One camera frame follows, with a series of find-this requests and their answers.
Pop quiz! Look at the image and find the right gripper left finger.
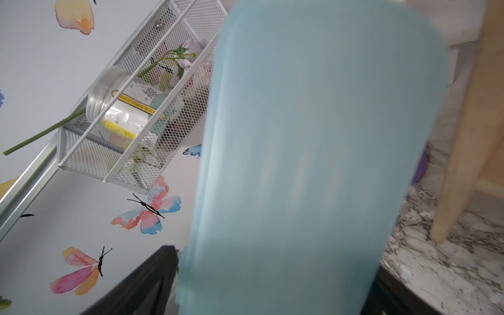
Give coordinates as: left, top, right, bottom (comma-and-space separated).
83, 245, 179, 314

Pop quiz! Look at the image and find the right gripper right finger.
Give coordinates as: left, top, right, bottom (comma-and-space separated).
361, 266, 440, 315

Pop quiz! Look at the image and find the teal pencil case top shelf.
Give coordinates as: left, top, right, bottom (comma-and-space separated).
177, 1, 449, 314

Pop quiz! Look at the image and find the wooden two-tier shelf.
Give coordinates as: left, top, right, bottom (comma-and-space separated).
430, 1, 503, 244

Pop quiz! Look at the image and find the purple toy trowel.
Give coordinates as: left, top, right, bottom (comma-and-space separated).
411, 149, 428, 185

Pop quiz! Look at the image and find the clear jar with colourful label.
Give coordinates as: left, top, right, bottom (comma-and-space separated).
86, 66, 185, 150

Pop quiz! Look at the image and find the artificial flower stem in basket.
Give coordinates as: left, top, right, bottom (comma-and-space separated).
3, 39, 198, 156

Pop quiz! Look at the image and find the small white stool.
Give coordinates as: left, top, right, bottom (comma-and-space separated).
401, 0, 491, 85

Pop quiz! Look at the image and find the white mesh wall basket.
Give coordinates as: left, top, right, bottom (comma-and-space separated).
58, 1, 227, 194

